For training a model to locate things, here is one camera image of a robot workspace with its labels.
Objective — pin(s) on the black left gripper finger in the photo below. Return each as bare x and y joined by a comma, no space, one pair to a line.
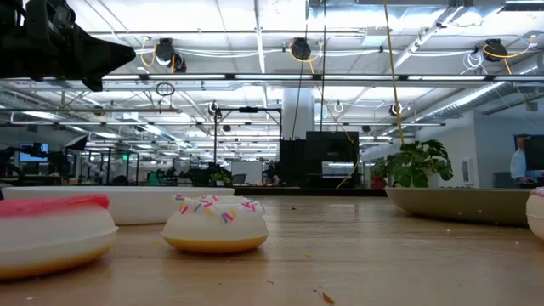
117,55

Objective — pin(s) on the large red-pink frosted donut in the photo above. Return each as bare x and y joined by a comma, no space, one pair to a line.
51,238

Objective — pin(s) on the light pink frosted donut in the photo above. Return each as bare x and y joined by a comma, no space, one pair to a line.
537,212

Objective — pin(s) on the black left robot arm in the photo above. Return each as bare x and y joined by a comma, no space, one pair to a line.
10,42

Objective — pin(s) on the blue lit computer monitor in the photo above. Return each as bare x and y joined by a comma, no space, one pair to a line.
33,154

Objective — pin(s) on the white oval plate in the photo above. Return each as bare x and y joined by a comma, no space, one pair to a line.
136,206

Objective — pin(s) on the small green plant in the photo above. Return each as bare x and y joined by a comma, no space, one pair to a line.
221,178

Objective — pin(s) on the white board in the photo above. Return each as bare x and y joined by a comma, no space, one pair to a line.
247,172

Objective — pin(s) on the white column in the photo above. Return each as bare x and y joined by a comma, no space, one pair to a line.
298,112

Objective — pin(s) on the white sprinkle donut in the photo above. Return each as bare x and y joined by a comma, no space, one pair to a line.
214,231

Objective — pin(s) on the long ceiling light strip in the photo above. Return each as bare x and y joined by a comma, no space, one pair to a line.
323,77

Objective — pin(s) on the black cabinet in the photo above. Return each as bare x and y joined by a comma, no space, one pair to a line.
331,153

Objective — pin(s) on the red plant pot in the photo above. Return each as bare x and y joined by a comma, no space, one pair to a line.
377,182

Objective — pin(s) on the green leafy potted plant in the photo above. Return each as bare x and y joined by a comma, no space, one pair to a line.
414,163

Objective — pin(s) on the orange crumb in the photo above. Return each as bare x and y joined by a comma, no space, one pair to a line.
327,298

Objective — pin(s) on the grey oval plate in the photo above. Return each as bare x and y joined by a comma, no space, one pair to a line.
459,206

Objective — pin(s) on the person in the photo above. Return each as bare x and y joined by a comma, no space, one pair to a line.
519,163

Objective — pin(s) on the black metal frame rig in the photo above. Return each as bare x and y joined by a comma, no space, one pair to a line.
248,109

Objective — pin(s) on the silver ventilation duct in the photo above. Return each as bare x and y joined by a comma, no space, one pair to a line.
467,98

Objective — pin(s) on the dark wall monitor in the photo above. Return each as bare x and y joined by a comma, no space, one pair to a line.
536,153

